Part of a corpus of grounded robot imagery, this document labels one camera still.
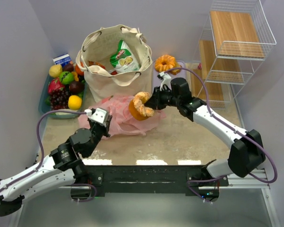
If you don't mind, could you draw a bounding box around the sugared bundt cake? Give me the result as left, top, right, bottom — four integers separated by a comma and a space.
128, 92, 155, 121

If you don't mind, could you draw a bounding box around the cream canvas tote bag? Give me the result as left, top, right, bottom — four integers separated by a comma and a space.
76, 25, 153, 102

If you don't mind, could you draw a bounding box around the round yellow orange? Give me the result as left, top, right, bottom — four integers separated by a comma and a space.
68, 95, 82, 110

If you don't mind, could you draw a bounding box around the cake slice behind bundt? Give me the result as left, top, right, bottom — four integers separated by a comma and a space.
170, 63, 182, 75

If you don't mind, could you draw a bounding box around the green white chips bag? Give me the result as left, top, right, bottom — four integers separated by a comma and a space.
110, 40, 140, 73

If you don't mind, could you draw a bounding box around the pale white cucumber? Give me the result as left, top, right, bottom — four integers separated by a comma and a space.
55, 112, 77, 118

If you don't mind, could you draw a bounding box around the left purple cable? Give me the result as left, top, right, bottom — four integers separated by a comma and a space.
0, 109, 98, 223

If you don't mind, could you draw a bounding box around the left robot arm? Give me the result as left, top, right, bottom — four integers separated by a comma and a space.
0, 115, 112, 217

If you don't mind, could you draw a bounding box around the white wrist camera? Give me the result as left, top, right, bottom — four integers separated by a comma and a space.
85, 108, 109, 127
157, 72, 172, 91

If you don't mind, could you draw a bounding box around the purple cable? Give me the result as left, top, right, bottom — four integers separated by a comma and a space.
0, 109, 98, 223
163, 67, 278, 201

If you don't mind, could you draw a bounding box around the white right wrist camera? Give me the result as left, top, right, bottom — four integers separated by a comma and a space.
157, 72, 172, 91

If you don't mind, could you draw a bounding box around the large red cookie bag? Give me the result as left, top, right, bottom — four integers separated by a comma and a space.
88, 61, 106, 71

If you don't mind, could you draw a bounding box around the lavender food tray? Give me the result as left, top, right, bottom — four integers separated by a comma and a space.
151, 61, 189, 94

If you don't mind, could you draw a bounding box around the white wire shelf rack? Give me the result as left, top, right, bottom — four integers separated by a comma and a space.
191, 0, 276, 109

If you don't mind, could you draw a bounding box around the aluminium table frame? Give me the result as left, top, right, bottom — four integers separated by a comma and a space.
9, 146, 282, 227

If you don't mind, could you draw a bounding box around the dark plum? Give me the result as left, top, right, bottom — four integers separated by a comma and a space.
62, 63, 74, 72

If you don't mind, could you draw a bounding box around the pink dragon fruit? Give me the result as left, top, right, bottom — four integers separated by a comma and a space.
47, 78, 65, 95

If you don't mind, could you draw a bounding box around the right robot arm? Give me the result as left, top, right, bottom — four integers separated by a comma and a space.
145, 78, 266, 178

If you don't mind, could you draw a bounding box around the teal fruit bin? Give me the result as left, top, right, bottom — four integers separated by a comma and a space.
38, 75, 79, 119

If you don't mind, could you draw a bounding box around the green fruit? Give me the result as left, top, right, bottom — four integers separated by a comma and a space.
59, 71, 74, 85

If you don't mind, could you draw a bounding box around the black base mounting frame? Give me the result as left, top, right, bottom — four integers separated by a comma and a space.
71, 165, 229, 201

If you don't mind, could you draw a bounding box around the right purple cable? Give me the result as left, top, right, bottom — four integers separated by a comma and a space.
163, 67, 278, 201

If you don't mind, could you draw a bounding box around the blue white carton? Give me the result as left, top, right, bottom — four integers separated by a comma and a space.
53, 53, 71, 67

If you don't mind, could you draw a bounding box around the yellow lemon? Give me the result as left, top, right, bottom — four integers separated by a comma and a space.
49, 64, 62, 78

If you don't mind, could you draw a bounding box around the orange fruit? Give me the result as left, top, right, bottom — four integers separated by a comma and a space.
75, 63, 84, 77

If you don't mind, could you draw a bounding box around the orange bundt cake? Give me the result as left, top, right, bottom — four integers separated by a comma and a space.
155, 54, 177, 72

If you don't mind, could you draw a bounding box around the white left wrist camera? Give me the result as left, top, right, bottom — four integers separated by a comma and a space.
85, 108, 109, 127

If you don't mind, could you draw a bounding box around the pink plastic grocery bag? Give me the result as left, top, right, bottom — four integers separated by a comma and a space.
90, 95, 166, 136

